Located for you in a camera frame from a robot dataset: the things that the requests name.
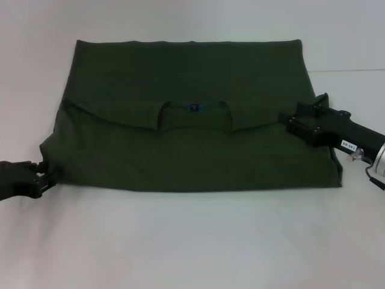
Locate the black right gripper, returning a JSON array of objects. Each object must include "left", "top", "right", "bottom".
[{"left": 278, "top": 92, "right": 385, "bottom": 158}]

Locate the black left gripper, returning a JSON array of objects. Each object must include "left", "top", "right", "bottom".
[{"left": 0, "top": 160, "right": 58, "bottom": 202}]

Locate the dark green FREE! t-shirt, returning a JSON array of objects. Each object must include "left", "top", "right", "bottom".
[{"left": 38, "top": 38, "right": 344, "bottom": 194}]

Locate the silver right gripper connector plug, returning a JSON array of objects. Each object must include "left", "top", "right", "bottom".
[{"left": 345, "top": 148, "right": 365, "bottom": 165}]

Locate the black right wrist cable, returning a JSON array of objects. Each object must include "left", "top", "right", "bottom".
[{"left": 362, "top": 158, "right": 385, "bottom": 191}]

